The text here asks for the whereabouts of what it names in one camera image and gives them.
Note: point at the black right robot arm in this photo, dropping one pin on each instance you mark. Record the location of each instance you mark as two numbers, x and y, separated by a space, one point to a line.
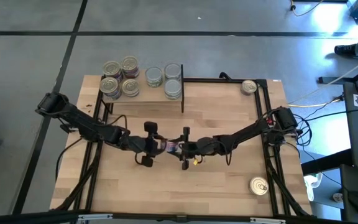
244 133

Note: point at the grey power plug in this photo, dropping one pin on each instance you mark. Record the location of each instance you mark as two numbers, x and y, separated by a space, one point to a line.
337 197

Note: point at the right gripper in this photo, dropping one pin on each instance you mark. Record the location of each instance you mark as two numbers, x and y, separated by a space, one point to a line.
208 146

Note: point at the black desk leg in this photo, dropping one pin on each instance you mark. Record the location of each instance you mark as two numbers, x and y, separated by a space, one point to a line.
346 77

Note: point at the black rig bar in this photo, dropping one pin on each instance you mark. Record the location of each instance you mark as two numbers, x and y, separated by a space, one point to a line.
26 217

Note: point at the wooden shelf board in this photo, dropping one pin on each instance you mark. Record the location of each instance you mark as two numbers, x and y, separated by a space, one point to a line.
148 95

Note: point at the green label silver-lid can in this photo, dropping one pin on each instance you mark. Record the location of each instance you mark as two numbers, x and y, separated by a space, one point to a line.
153 75
172 71
172 88

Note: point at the person's black shoe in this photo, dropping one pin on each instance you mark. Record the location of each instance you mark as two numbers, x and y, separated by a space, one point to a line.
345 49

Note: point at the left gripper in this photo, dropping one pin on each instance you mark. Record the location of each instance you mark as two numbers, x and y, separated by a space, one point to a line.
134 144

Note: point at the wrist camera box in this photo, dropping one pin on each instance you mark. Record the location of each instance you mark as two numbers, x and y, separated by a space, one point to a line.
191 147
151 144

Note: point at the black desk crossbar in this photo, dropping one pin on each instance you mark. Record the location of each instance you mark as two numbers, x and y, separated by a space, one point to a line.
325 162

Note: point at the black base bracket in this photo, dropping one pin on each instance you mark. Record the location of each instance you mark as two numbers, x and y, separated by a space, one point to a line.
66 127

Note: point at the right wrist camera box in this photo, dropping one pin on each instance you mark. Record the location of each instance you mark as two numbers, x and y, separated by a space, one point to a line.
191 147

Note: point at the black table frame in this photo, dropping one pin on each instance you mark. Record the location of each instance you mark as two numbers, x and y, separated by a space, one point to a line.
216 80

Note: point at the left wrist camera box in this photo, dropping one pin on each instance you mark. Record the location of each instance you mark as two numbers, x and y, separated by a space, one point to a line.
151 144

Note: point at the white plastic bag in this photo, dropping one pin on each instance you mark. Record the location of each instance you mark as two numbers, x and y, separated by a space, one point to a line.
312 186

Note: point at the gold-lid pull-tab can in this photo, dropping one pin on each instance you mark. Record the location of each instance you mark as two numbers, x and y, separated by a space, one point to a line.
108 84

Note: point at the silver metal bracket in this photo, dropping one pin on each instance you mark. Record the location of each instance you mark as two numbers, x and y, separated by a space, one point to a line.
267 220
93 217

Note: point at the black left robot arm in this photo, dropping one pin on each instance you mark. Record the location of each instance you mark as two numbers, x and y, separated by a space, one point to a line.
89 126

